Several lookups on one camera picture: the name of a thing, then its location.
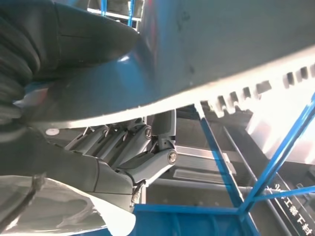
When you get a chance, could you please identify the blue metal shelf rack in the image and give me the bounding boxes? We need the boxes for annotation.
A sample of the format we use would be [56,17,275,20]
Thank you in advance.
[100,0,136,29]
[81,92,315,236]

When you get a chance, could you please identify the black banner with white characters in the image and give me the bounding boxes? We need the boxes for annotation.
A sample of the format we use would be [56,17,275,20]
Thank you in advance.
[267,176,315,236]

